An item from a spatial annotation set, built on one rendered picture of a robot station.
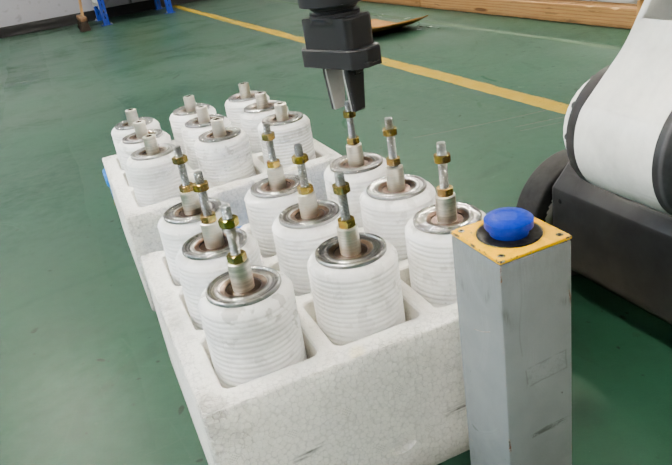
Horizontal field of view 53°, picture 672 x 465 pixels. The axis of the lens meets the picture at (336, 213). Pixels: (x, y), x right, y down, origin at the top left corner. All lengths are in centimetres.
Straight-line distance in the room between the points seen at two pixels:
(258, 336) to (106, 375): 47
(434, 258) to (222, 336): 24
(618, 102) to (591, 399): 36
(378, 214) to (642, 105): 31
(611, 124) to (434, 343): 28
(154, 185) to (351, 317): 56
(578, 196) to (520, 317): 43
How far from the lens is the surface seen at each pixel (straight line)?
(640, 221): 91
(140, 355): 110
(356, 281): 67
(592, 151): 75
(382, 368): 69
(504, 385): 60
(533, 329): 58
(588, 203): 96
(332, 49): 88
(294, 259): 79
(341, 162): 96
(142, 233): 115
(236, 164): 118
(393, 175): 83
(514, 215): 57
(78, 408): 104
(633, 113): 72
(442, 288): 74
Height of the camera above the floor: 57
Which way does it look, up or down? 24 degrees down
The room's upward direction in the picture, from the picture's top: 9 degrees counter-clockwise
